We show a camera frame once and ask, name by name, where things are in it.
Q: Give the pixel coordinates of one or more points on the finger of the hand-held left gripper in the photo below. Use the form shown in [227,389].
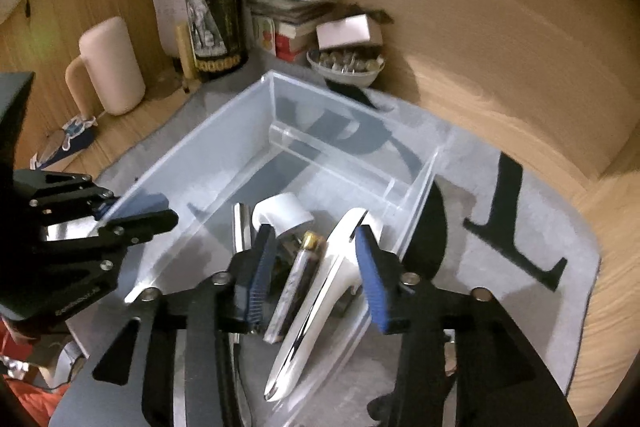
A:
[137,205]
[145,224]

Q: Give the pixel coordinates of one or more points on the silver metal bar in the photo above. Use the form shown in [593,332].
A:
[242,227]

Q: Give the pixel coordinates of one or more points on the white electric trimmer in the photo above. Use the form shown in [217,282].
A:
[310,307]

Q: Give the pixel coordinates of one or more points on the marbled tube with gold cap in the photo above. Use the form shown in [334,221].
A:
[292,282]

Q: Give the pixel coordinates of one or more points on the white paper note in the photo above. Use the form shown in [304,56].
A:
[167,12]

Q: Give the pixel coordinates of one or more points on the clear plastic storage bin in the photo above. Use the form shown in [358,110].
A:
[215,187]

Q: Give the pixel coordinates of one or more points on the grey mat with black letters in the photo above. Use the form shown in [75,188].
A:
[475,147]

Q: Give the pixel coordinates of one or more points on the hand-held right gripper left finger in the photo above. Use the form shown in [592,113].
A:
[260,279]

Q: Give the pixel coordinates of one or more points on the small yellow tube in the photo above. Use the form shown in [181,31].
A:
[184,52]

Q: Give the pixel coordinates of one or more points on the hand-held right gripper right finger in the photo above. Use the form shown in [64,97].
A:
[372,282]

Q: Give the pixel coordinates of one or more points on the small white box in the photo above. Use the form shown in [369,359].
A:
[345,32]

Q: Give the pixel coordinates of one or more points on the white bowl of small bits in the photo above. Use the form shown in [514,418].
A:
[345,76]

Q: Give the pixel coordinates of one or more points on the red cloth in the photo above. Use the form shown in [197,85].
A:
[25,402]

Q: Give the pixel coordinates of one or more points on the white cylindrical cap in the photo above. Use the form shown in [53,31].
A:
[282,209]

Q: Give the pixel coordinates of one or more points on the blue white packet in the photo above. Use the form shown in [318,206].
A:
[65,139]

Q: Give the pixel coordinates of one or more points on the stack of books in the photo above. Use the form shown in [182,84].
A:
[290,37]

